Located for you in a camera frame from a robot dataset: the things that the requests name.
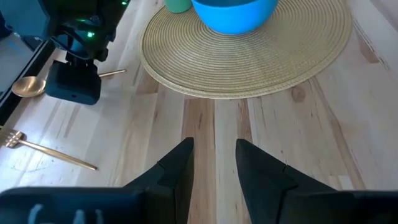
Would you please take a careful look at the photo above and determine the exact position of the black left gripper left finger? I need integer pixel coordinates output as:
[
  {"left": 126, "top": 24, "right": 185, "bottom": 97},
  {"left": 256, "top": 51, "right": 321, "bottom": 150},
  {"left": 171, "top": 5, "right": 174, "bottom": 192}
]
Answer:
[{"left": 0, "top": 137, "right": 195, "bottom": 224}]

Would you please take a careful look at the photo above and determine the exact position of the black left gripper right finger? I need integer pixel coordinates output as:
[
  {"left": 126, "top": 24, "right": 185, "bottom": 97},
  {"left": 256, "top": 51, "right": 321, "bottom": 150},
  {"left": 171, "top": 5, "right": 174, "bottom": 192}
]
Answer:
[{"left": 235, "top": 138, "right": 398, "bottom": 224}]

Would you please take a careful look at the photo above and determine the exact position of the gold spoon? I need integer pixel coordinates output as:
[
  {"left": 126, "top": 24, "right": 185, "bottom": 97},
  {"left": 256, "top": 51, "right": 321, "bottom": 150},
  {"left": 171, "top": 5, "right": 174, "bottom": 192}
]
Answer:
[{"left": 11, "top": 68, "right": 127, "bottom": 98}]

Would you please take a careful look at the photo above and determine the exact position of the gold fork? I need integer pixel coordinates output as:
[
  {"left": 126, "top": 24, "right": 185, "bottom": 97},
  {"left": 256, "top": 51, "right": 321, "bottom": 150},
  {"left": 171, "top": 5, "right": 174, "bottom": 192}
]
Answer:
[{"left": 0, "top": 126, "right": 98, "bottom": 171}]

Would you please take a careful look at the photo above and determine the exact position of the green plastic cup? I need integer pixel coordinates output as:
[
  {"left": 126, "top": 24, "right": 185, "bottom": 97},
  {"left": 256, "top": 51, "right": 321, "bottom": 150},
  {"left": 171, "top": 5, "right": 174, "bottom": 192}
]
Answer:
[{"left": 164, "top": 0, "right": 193, "bottom": 14}]

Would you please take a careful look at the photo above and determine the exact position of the blue bowl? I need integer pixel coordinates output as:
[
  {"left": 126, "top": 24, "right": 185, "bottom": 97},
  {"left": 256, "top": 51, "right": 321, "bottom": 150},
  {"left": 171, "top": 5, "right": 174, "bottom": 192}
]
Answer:
[{"left": 191, "top": 0, "right": 279, "bottom": 35}]

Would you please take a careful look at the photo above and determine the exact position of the round woven placemat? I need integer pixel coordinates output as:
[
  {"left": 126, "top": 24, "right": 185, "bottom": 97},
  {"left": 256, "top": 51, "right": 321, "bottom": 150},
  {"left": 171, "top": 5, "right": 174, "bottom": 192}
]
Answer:
[{"left": 139, "top": 0, "right": 353, "bottom": 100}]

